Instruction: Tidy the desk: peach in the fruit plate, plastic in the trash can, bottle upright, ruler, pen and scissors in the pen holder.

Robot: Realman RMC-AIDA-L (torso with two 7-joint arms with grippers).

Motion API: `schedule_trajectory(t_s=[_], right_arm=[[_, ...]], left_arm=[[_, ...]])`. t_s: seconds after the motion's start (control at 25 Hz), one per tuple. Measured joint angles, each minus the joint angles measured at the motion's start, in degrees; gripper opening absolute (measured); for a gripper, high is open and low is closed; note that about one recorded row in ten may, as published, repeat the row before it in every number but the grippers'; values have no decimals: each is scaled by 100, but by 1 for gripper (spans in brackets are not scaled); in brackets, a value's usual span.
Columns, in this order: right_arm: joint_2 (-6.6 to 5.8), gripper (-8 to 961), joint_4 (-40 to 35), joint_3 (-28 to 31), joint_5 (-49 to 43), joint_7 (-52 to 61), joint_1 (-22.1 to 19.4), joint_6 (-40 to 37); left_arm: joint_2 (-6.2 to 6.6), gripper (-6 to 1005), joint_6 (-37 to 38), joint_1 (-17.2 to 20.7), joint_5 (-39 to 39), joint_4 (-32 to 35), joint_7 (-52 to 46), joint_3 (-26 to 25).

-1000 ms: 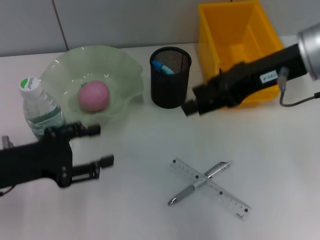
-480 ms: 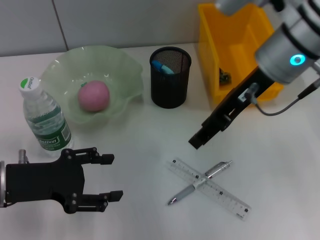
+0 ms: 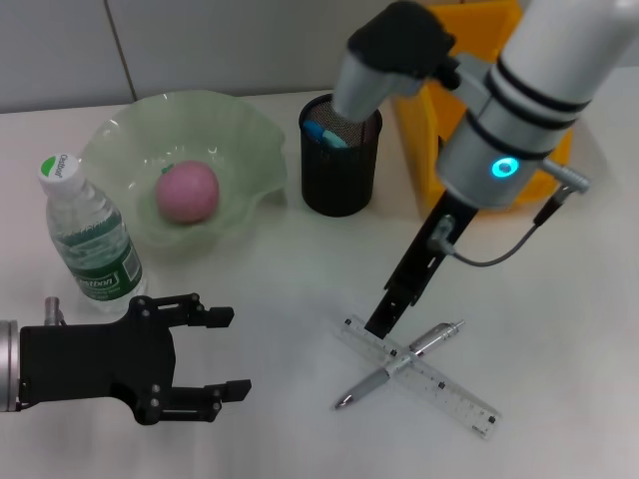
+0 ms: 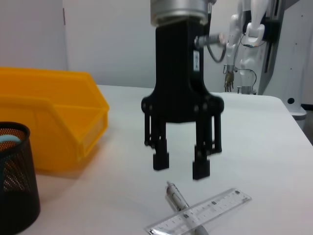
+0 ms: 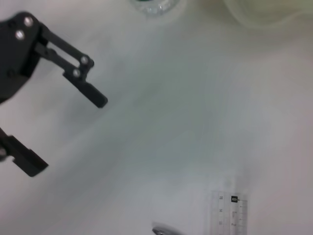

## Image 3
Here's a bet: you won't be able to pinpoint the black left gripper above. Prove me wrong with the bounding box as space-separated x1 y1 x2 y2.
18 292 253 425

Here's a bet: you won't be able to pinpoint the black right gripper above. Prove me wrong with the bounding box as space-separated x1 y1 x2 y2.
363 192 480 340

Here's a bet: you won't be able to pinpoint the silver pen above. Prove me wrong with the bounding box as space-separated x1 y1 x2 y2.
333 318 466 411

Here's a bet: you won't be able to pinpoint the transparent plastic ruler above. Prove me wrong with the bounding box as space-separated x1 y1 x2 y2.
336 312 503 443

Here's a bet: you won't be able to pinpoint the pink peach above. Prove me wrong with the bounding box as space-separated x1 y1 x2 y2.
154 160 221 226

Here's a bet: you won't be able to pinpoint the clear plastic water bottle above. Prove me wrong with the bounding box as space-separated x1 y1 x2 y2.
37 152 149 314

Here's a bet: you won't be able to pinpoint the blue scissors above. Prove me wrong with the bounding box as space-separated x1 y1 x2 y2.
304 119 348 150

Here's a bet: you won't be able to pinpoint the black mesh pen holder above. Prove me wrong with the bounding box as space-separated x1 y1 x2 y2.
299 93 384 219

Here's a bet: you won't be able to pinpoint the green glass fruit plate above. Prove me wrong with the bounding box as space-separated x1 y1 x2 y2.
79 89 290 253

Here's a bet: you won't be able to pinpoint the yellow plastic bin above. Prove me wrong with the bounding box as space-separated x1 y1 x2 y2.
396 0 573 214

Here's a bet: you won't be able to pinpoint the right gripper cable with plug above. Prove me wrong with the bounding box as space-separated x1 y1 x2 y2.
431 159 593 268

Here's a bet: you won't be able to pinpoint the gripper cable with plug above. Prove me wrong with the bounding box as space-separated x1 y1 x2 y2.
431 159 593 268
43 296 67 326

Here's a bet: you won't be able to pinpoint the left gripper cable with plug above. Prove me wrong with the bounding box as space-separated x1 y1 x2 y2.
43 296 67 326

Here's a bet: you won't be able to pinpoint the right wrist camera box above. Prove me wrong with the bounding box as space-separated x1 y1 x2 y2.
332 0 458 121

